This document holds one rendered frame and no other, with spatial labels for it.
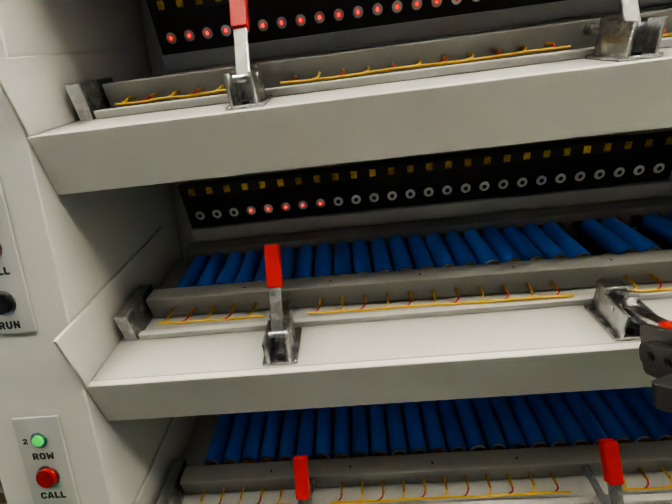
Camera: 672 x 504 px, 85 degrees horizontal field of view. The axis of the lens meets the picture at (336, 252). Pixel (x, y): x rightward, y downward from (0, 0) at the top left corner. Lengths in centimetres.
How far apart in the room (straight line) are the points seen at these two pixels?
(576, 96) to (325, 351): 26
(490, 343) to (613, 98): 19
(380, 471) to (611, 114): 36
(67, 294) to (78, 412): 10
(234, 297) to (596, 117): 32
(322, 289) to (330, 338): 5
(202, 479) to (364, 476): 17
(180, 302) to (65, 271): 9
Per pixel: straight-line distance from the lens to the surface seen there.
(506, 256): 39
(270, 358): 31
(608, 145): 49
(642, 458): 49
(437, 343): 31
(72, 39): 43
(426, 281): 34
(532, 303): 35
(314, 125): 27
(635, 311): 34
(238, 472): 46
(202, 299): 37
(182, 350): 36
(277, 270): 30
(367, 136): 27
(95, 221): 39
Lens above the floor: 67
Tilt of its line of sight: 9 degrees down
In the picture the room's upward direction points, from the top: 6 degrees counter-clockwise
